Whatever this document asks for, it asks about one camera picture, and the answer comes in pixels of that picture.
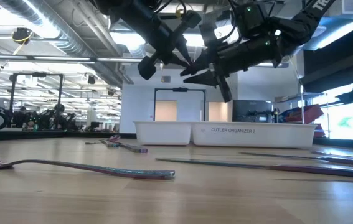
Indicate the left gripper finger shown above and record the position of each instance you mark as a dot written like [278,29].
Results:
[177,57]
[185,49]

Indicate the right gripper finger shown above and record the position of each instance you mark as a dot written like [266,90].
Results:
[205,63]
[207,79]

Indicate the white cutlery organizer tray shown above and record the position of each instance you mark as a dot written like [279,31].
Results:
[170,133]

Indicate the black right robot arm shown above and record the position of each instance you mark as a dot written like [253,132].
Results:
[300,28]

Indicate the black computer monitor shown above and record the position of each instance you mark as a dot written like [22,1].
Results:
[251,109]

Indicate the red storage bin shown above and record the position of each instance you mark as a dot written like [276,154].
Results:
[307,113]

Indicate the black hanging panel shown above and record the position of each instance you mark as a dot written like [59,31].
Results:
[335,68]

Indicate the long ceiling light bar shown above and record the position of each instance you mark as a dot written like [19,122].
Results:
[70,58]

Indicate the background robot station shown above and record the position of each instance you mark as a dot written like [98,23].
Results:
[51,118]

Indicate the black ceiling device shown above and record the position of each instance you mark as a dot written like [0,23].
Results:
[22,35]

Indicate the grey wall box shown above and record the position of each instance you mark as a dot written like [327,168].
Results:
[165,79]

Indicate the small black ceiling camera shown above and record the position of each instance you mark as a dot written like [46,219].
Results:
[91,80]

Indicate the black gantry frame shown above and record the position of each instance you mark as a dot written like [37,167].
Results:
[12,99]

